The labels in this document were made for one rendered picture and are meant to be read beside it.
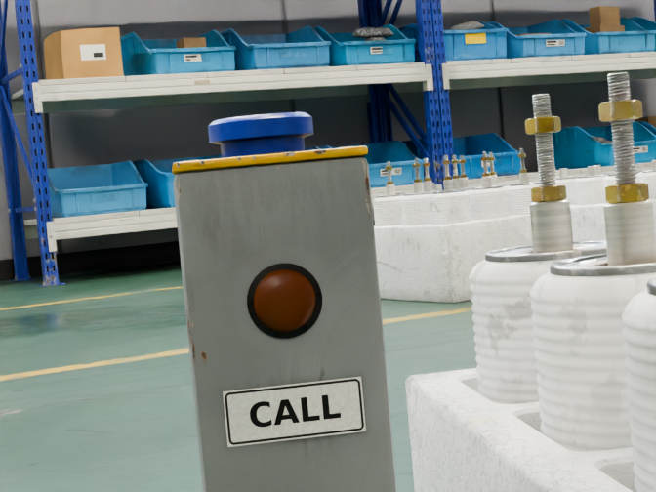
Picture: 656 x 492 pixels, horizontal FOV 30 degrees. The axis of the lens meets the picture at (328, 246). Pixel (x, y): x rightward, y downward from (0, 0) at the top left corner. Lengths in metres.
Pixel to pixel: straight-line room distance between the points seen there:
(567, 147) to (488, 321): 5.66
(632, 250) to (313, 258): 0.19
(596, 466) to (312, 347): 0.14
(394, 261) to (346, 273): 2.54
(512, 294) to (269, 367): 0.24
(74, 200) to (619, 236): 4.39
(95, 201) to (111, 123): 0.84
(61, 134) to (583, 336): 5.15
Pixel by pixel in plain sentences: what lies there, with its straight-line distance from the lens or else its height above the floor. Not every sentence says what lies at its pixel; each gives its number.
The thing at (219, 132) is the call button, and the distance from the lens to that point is 0.46.
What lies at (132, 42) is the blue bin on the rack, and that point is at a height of 0.96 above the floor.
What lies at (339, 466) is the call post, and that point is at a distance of 0.45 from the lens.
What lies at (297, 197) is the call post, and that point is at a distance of 0.44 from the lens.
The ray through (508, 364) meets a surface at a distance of 0.67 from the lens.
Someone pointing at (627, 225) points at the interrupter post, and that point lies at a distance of 0.57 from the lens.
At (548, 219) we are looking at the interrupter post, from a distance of 0.68.
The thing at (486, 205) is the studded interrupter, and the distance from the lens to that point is 2.93.
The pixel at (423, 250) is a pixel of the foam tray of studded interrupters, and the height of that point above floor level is 0.12.
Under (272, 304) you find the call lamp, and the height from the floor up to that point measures 0.26.
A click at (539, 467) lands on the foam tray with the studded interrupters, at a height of 0.18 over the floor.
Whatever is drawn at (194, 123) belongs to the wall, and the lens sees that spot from 5.82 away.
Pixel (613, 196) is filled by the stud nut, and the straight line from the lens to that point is 0.58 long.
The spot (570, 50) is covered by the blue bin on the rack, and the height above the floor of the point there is 0.82.
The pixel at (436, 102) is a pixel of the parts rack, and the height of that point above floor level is 0.61.
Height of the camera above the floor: 0.30
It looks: 3 degrees down
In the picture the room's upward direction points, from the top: 5 degrees counter-clockwise
